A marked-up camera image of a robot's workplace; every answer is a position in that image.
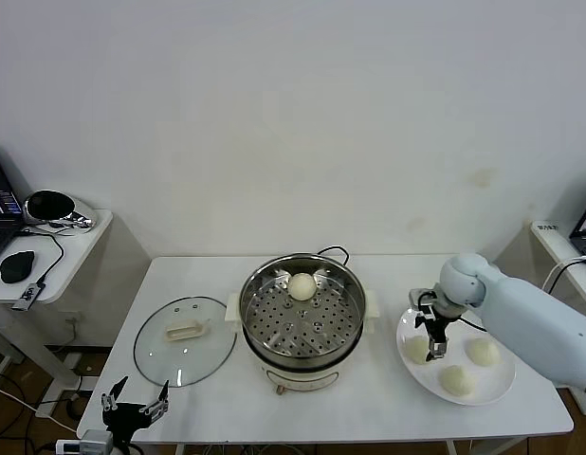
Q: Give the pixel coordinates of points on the white wall socket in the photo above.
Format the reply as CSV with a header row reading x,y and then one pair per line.
x,y
71,323

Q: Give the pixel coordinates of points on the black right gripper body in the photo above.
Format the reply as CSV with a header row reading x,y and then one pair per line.
x,y
435,322

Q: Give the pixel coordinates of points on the round white plate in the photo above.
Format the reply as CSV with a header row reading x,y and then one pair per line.
x,y
482,384

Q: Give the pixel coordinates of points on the white steamed baozi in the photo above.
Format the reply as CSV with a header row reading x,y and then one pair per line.
x,y
457,380
415,351
301,286
484,352

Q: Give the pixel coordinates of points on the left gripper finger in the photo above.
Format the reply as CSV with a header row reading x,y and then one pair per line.
x,y
159,403
114,395

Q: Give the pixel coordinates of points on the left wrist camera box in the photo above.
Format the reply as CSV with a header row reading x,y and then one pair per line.
x,y
96,443

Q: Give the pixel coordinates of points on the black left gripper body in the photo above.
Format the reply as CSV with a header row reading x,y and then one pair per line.
x,y
127,414

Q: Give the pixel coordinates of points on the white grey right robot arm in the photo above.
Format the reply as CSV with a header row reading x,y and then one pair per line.
x,y
525,317

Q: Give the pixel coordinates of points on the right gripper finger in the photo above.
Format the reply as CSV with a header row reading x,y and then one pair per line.
x,y
433,351
443,348

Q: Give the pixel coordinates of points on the black laptop purple screen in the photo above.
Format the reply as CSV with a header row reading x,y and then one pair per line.
x,y
1,223

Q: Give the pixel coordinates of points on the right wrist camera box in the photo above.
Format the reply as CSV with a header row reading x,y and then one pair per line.
x,y
422,298

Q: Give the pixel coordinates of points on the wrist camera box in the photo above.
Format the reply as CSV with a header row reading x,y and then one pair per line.
x,y
96,443
422,298

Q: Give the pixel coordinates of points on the black computer mouse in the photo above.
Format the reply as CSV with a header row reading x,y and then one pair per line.
x,y
17,267

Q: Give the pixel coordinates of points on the cream electric cooker base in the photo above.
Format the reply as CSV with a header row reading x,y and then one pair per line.
x,y
302,379

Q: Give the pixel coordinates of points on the stainless steel steamer pot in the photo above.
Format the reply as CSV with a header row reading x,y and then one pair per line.
x,y
302,322

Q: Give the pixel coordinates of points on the shiny chrome black device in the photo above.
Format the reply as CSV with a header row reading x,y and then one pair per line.
x,y
51,207

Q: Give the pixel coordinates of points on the white printed label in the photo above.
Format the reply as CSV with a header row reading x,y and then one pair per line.
x,y
547,227

